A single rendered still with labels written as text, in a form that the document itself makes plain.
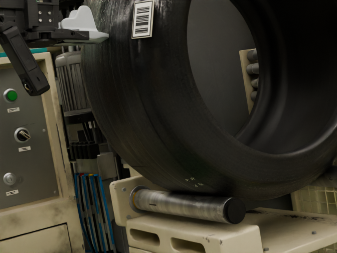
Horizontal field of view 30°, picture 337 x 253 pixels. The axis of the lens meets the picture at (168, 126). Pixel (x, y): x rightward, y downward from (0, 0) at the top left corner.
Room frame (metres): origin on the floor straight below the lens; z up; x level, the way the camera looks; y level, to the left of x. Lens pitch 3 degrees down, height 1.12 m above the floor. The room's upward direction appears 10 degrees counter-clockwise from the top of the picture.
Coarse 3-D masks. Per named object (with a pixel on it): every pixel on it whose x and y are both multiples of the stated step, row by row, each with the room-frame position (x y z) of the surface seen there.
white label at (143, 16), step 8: (152, 0) 1.00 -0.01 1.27; (136, 8) 1.02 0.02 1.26; (144, 8) 1.01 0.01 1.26; (152, 8) 1.00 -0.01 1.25; (136, 16) 1.02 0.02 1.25; (144, 16) 1.01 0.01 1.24; (152, 16) 1.00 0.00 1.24; (136, 24) 1.02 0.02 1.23; (144, 24) 1.01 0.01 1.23; (136, 32) 1.01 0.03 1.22; (144, 32) 1.00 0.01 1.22
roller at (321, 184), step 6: (330, 168) 1.23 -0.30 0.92; (336, 168) 1.22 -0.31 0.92; (324, 174) 1.24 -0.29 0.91; (330, 174) 1.22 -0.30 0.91; (336, 174) 1.21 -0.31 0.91; (318, 180) 1.25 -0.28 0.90; (324, 180) 1.24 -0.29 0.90; (330, 180) 1.22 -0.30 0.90; (336, 180) 1.21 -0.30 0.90; (318, 186) 1.27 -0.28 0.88; (324, 186) 1.25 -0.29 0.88; (330, 186) 1.24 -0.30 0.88; (336, 186) 1.22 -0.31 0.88
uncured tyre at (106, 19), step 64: (128, 0) 1.04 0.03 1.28; (256, 0) 1.45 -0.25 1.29; (320, 0) 1.35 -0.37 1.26; (128, 64) 1.03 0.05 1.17; (320, 64) 1.39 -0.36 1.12; (128, 128) 1.09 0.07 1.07; (192, 128) 1.02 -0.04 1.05; (256, 128) 1.42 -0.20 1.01; (320, 128) 1.33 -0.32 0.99; (192, 192) 1.17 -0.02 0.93; (256, 192) 1.11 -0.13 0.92
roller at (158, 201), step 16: (144, 192) 1.32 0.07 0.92; (160, 192) 1.27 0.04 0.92; (176, 192) 1.23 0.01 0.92; (144, 208) 1.31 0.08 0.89; (160, 208) 1.25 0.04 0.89; (176, 208) 1.19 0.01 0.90; (192, 208) 1.14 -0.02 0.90; (208, 208) 1.10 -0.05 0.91; (224, 208) 1.06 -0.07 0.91; (240, 208) 1.07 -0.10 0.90
